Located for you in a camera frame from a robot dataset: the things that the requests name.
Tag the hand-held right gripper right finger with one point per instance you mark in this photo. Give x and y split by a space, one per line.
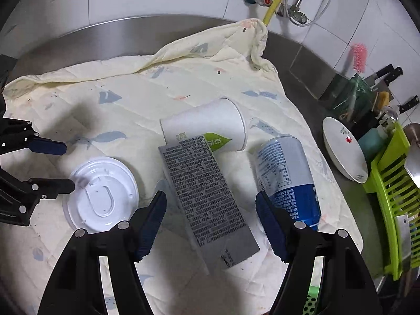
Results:
270 226

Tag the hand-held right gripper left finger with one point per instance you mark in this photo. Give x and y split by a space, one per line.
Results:
152 226

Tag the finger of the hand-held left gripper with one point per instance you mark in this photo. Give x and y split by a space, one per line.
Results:
52 186
49 146

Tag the white plastic cup lid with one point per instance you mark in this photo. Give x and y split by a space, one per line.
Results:
101 197

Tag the grey printed carton box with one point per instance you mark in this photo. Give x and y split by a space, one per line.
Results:
203 197

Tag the green plastic basket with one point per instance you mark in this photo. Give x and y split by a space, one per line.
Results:
311 302

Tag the blue and silver beverage can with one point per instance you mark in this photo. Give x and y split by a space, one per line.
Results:
285 170

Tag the cream printed quilted cloth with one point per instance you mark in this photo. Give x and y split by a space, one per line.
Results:
131 88

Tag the white plate with red flower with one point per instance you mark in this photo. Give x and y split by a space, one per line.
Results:
341 147

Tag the white paper cup green leaf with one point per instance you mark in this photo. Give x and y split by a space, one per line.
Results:
203 121

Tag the lime green dish rack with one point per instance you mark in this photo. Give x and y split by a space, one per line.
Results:
390 183

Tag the teal plastic container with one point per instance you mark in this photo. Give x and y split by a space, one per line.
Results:
370 142

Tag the steel spatula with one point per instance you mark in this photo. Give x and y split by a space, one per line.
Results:
414 167

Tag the dark green utensil holder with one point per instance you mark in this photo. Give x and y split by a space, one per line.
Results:
357 95

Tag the yellow sponge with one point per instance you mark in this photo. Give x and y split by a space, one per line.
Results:
384 100

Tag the stainless steel wok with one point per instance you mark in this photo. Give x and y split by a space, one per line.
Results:
412 131

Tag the pink bristle brush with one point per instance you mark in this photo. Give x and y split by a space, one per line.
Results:
359 55

